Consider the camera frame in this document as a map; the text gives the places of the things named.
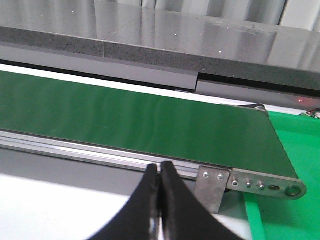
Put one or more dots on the green conveyor belt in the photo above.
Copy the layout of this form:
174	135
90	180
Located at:
211	133

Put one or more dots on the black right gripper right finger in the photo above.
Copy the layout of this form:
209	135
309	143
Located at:
183	216

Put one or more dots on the grey pleated curtain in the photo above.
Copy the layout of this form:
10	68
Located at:
301	14

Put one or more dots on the grey rear guard panel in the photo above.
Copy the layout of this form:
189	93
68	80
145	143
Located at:
161	81

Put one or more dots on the dark granite counter slab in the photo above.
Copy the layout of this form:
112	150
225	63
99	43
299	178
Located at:
206	45

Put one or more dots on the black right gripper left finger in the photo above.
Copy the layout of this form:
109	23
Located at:
139	218

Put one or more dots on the metal conveyor support bracket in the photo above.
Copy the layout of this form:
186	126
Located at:
210	187

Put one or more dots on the small red sensor board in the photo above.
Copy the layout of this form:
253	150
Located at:
314	113

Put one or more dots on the aluminium conveyor frame rail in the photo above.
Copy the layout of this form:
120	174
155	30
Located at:
242	180

